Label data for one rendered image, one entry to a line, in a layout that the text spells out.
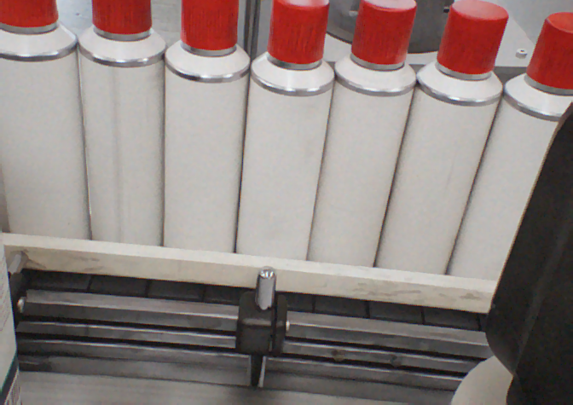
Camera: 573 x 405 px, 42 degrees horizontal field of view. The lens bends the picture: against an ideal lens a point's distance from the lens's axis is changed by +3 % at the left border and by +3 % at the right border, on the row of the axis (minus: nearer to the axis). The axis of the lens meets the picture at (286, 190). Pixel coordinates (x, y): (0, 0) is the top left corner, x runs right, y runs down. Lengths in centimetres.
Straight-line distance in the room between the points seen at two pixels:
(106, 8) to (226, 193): 13
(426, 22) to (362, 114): 40
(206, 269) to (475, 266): 18
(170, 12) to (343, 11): 33
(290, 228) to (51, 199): 15
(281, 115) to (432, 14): 43
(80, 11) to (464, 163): 71
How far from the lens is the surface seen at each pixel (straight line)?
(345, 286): 49
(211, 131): 44
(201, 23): 42
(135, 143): 46
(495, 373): 23
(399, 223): 49
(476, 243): 50
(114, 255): 49
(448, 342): 51
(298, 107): 42
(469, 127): 45
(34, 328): 53
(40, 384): 46
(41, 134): 47
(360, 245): 50
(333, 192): 47
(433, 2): 83
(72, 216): 51
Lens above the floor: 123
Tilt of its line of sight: 34 degrees down
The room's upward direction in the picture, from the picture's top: 7 degrees clockwise
